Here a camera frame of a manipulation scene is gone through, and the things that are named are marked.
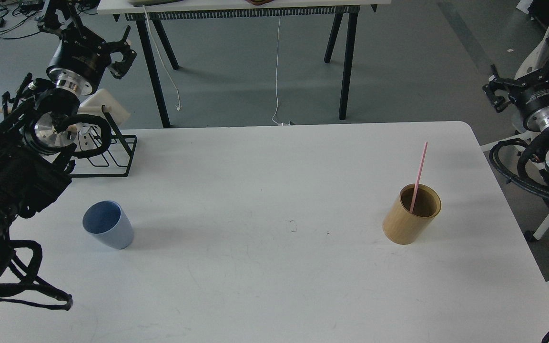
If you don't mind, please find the white hanging cable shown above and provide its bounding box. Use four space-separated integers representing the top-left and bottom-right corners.
272 15 294 127

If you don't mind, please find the black wire dish rack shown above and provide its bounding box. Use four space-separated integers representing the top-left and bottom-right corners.
0 106 138 178

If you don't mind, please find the light blue plastic cup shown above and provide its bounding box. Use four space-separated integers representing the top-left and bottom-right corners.
82 201 134 250

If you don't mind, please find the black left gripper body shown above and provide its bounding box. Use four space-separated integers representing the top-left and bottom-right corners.
38 0 118 95

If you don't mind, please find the white table with black legs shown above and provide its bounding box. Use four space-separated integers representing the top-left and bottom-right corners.
97 0 392 129

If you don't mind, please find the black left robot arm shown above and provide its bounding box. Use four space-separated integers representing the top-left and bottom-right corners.
0 0 137 311

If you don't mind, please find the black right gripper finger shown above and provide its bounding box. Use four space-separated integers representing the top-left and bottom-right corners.
482 65 518 113

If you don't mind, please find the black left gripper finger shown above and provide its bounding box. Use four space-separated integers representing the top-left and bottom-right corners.
109 48 137 80
105 26 134 56

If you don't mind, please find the tan wooden cylinder holder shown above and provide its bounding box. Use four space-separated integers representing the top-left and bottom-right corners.
383 184 442 245

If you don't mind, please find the white container on rack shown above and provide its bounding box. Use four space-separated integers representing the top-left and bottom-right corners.
78 89 131 126

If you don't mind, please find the white office chair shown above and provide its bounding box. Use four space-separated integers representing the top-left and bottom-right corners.
480 14 549 242

